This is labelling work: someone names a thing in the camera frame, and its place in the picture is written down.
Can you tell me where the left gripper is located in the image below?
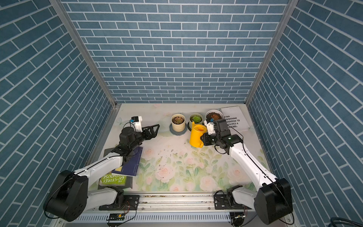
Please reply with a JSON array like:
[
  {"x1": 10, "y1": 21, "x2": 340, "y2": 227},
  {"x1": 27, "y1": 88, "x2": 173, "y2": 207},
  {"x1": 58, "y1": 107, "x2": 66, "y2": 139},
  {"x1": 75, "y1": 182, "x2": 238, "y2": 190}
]
[{"x1": 128, "y1": 124, "x2": 159, "y2": 151}]

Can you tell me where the yellow plastic watering can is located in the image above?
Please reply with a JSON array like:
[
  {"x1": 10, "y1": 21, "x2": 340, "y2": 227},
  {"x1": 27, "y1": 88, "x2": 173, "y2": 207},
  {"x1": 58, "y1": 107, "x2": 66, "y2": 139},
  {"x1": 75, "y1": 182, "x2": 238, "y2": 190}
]
[{"x1": 190, "y1": 122, "x2": 208, "y2": 148}]

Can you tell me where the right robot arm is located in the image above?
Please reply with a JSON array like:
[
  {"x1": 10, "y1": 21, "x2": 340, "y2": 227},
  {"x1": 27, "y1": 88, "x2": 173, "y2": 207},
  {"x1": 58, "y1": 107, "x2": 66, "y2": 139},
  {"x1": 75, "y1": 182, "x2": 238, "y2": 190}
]
[{"x1": 200, "y1": 119, "x2": 293, "y2": 225}]

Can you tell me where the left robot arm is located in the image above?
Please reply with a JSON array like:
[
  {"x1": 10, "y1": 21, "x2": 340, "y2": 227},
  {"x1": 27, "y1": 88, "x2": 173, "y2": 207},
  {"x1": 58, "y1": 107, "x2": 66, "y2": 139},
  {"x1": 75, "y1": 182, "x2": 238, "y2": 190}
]
[{"x1": 43, "y1": 123, "x2": 160, "y2": 222}]

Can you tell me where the green pot with succulent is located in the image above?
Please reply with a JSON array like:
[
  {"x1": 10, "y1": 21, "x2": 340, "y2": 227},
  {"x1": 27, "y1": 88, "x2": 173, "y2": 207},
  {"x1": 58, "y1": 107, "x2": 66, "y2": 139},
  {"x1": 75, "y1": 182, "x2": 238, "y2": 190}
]
[{"x1": 189, "y1": 113, "x2": 203, "y2": 127}]

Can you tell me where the white pot with red succulent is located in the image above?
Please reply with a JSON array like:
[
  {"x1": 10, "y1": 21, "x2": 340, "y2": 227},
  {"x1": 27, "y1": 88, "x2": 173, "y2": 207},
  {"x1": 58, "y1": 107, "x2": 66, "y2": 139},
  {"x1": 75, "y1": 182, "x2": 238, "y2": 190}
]
[{"x1": 206, "y1": 109, "x2": 224, "y2": 123}]

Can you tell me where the cream pot with succulent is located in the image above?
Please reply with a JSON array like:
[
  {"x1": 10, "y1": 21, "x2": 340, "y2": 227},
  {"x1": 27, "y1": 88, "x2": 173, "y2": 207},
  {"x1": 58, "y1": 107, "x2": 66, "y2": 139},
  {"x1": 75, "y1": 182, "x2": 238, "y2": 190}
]
[{"x1": 171, "y1": 113, "x2": 185, "y2": 132}]

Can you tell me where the dark grey saucer left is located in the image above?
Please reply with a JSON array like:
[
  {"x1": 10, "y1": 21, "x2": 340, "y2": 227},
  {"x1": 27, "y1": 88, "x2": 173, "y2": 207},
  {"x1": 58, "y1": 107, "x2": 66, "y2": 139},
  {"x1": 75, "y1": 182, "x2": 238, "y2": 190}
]
[{"x1": 169, "y1": 124, "x2": 187, "y2": 136}]

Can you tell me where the white book black text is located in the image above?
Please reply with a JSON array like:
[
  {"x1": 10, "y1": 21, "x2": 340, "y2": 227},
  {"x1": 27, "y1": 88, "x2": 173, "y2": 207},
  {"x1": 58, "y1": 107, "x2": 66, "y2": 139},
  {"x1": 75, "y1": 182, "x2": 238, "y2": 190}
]
[{"x1": 221, "y1": 106, "x2": 250, "y2": 131}]

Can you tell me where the dark blue book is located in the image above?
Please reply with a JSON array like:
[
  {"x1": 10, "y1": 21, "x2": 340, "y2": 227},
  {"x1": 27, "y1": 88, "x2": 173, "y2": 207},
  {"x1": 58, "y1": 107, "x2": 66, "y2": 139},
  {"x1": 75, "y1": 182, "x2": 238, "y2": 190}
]
[{"x1": 111, "y1": 147, "x2": 143, "y2": 176}]

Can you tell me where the green cover book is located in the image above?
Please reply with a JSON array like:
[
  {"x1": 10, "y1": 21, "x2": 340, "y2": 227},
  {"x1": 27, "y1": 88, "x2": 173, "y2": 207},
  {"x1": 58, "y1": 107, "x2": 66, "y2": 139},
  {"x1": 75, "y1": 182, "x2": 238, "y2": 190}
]
[{"x1": 98, "y1": 172, "x2": 133, "y2": 189}]

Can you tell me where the small green circuit board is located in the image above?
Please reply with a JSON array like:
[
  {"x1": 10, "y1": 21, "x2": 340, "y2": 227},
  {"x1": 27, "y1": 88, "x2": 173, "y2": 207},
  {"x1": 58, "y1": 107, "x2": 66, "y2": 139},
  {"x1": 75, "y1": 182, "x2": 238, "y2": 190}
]
[{"x1": 106, "y1": 213, "x2": 125, "y2": 222}]

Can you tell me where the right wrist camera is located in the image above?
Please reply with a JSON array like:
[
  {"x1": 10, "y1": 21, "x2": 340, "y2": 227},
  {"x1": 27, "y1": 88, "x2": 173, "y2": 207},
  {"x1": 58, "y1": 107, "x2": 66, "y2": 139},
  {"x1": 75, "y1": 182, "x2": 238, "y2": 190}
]
[{"x1": 204, "y1": 118, "x2": 216, "y2": 135}]

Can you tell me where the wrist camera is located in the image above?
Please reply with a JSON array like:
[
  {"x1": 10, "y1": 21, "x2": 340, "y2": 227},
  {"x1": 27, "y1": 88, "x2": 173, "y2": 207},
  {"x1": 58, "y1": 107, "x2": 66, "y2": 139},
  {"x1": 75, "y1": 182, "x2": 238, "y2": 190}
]
[
  {"x1": 130, "y1": 116, "x2": 142, "y2": 132},
  {"x1": 204, "y1": 118, "x2": 216, "y2": 135}
]

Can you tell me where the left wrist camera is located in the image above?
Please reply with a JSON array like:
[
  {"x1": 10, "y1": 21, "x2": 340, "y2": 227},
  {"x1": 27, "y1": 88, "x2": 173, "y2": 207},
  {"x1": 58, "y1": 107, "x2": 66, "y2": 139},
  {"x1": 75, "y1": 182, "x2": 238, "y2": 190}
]
[{"x1": 130, "y1": 116, "x2": 142, "y2": 132}]

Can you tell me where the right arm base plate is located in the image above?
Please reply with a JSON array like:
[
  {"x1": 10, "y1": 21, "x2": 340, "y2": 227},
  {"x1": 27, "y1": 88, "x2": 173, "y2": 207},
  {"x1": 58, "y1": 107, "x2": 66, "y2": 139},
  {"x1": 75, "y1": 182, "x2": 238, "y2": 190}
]
[{"x1": 214, "y1": 194, "x2": 250, "y2": 210}]

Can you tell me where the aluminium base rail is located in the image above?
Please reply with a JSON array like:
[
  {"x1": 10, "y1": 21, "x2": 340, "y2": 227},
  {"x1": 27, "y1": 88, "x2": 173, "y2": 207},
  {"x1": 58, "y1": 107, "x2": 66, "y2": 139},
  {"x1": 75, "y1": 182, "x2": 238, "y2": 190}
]
[{"x1": 49, "y1": 191, "x2": 300, "y2": 227}]

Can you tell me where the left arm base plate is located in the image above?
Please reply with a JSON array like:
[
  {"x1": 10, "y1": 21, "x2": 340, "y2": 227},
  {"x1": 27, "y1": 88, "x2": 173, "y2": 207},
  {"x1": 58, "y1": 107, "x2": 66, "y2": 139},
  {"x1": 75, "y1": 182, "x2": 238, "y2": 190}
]
[{"x1": 99, "y1": 195, "x2": 140, "y2": 211}]

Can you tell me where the black cable bottom right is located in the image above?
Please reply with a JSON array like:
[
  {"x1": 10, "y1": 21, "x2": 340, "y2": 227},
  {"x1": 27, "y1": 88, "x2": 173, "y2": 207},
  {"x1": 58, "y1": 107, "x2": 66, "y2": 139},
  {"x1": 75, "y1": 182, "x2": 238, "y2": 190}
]
[{"x1": 328, "y1": 217, "x2": 363, "y2": 227}]

